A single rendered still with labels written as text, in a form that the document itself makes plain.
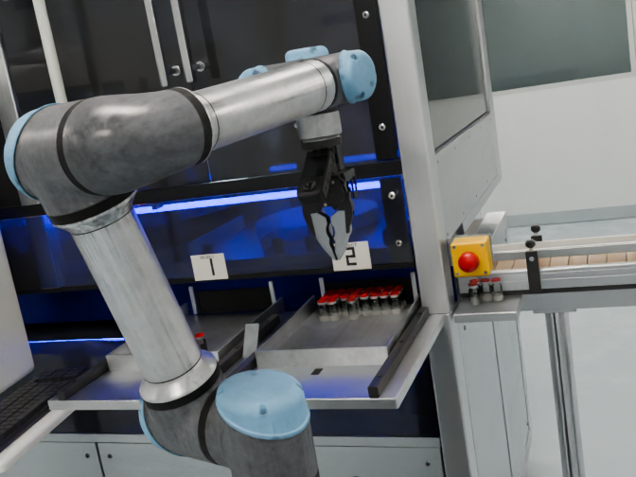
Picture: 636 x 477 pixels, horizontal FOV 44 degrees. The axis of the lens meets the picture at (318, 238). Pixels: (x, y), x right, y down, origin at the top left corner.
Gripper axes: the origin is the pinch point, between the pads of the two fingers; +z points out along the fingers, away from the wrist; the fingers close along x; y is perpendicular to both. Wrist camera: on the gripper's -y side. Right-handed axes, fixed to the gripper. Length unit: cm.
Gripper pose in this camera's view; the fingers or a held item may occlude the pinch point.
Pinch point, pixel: (335, 254)
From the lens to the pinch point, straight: 137.6
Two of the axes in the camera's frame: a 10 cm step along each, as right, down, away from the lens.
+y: 3.3, -2.4, 9.1
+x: -9.3, 0.8, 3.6
